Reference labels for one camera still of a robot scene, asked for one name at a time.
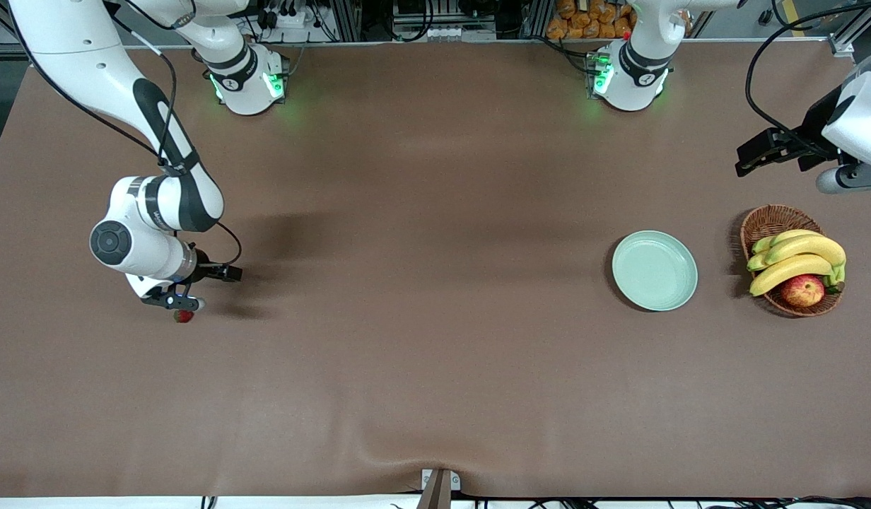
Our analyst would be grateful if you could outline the pale green round plate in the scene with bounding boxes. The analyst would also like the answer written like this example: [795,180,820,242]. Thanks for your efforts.
[612,230,698,312]

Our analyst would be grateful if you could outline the brown wicker basket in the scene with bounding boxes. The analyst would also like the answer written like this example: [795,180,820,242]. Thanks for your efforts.
[740,204,845,318]

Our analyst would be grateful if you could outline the yellow banana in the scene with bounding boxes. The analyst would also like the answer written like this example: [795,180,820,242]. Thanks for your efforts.
[752,229,824,255]
[749,254,835,298]
[747,235,848,273]

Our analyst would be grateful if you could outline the red yellow apple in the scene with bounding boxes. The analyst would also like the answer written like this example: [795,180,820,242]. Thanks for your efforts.
[780,274,826,308]

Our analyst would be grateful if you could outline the pile of orange buns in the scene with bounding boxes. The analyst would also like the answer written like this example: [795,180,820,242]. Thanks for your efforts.
[546,0,636,40]

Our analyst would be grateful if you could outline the large table cover mat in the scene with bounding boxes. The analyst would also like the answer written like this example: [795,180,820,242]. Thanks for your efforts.
[0,40,871,499]

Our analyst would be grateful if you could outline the white power strip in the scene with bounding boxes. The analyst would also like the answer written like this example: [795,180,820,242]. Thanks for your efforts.
[255,4,309,30]

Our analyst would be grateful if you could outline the aluminium frame post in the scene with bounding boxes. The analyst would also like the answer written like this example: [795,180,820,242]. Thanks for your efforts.
[828,0,871,57]

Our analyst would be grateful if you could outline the grey metal mount bracket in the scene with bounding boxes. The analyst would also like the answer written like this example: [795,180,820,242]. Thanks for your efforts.
[416,468,462,509]

